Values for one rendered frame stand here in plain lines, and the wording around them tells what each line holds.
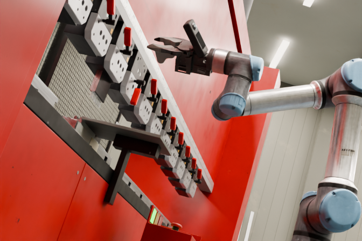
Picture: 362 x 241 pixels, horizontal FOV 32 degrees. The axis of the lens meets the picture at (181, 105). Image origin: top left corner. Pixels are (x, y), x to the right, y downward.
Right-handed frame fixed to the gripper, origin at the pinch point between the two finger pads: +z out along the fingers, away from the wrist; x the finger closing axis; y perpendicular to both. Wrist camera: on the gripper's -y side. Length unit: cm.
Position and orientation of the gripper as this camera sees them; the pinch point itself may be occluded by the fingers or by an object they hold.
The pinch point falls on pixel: (154, 41)
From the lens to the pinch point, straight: 201.5
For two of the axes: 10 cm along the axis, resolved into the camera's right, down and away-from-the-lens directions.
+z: -9.4, -2.2, 2.6
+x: 3.4, -4.5, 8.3
